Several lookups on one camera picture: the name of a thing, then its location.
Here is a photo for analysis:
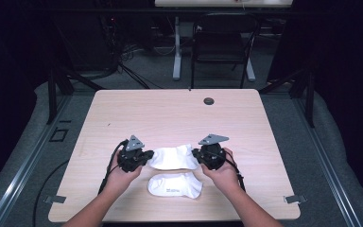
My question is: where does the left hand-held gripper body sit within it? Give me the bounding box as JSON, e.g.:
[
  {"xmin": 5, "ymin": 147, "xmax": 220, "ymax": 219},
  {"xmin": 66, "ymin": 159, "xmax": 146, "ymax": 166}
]
[{"xmin": 117, "ymin": 134, "xmax": 147, "ymax": 173}]

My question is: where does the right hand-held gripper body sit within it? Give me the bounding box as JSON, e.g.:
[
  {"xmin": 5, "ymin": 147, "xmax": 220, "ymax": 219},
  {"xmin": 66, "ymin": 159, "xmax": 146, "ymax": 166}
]
[{"xmin": 198, "ymin": 133, "xmax": 230, "ymax": 171}]

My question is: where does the plain white sock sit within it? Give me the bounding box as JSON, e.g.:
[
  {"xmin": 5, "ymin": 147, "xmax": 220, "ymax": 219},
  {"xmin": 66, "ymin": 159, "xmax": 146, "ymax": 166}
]
[{"xmin": 147, "ymin": 144, "xmax": 200, "ymax": 171}]

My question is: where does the white sock with grey print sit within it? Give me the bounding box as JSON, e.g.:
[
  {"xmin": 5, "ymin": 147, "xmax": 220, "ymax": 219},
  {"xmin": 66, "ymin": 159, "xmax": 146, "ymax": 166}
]
[{"xmin": 147, "ymin": 171, "xmax": 204, "ymax": 200}]

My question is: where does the person's left hand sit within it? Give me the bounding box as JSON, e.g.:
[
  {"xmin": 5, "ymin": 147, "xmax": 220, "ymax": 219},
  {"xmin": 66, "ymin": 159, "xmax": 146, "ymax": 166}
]
[{"xmin": 105, "ymin": 153, "xmax": 143, "ymax": 194}]

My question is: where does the person's right hand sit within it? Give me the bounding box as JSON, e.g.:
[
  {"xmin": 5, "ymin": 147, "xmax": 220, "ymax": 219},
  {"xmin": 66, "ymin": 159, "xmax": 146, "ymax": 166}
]
[{"xmin": 200, "ymin": 148, "xmax": 243, "ymax": 197}]

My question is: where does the black metal stand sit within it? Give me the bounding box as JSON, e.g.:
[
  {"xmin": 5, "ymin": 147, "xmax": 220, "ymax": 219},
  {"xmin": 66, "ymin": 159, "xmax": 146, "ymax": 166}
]
[
  {"xmin": 258, "ymin": 65, "xmax": 316, "ymax": 129},
  {"xmin": 45, "ymin": 62, "xmax": 105, "ymax": 126}
]

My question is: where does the black folding chair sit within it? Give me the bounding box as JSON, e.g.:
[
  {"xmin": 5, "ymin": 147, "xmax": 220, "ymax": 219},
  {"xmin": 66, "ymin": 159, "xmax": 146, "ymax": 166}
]
[{"xmin": 189, "ymin": 12, "xmax": 264, "ymax": 89}]

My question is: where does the dark equipment rack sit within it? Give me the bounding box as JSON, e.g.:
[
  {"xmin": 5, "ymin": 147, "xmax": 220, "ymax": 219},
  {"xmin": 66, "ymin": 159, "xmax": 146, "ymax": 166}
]
[{"xmin": 53, "ymin": 12, "xmax": 121, "ymax": 72}]

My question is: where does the white desk with white legs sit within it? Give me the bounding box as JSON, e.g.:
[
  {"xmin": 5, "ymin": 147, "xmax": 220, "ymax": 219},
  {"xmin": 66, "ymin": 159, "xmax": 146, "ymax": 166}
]
[{"xmin": 154, "ymin": 0, "xmax": 293, "ymax": 82}]

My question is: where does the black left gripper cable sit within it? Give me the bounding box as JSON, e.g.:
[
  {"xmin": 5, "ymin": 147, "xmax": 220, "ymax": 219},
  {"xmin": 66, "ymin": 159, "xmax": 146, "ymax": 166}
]
[{"xmin": 97, "ymin": 139, "xmax": 130, "ymax": 195}]

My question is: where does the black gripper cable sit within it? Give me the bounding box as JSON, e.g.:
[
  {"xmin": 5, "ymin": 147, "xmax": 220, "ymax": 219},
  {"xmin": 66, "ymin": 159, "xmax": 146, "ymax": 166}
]
[
  {"xmin": 220, "ymin": 150, "xmax": 247, "ymax": 193},
  {"xmin": 97, "ymin": 139, "xmax": 130, "ymax": 195}
]

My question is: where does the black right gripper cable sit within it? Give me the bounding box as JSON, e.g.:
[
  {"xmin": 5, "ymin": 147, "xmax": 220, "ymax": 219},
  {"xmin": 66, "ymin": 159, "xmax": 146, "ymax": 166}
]
[{"xmin": 220, "ymin": 150, "xmax": 247, "ymax": 193}]

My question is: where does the bundle of floor cables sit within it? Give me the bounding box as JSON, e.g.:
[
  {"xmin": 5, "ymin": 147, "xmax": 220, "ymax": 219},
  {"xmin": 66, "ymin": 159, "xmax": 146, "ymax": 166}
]
[{"xmin": 116, "ymin": 44, "xmax": 164, "ymax": 90}]

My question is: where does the grey metal table bracket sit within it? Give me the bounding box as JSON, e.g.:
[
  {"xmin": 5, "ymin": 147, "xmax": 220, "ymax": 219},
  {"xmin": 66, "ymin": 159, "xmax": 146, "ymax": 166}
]
[
  {"xmin": 43, "ymin": 195, "xmax": 67, "ymax": 204},
  {"xmin": 283, "ymin": 194, "xmax": 307, "ymax": 204}
]

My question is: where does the black cable on floor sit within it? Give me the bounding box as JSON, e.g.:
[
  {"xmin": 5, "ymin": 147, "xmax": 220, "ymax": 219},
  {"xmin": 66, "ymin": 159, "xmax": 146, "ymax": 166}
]
[{"xmin": 32, "ymin": 159, "xmax": 70, "ymax": 227}]

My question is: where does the aluminium floor rail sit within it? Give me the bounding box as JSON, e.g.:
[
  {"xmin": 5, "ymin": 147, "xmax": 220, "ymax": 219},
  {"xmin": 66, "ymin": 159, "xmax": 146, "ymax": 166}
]
[
  {"xmin": 0, "ymin": 94, "xmax": 74, "ymax": 227},
  {"xmin": 291, "ymin": 94, "xmax": 363, "ymax": 227}
]

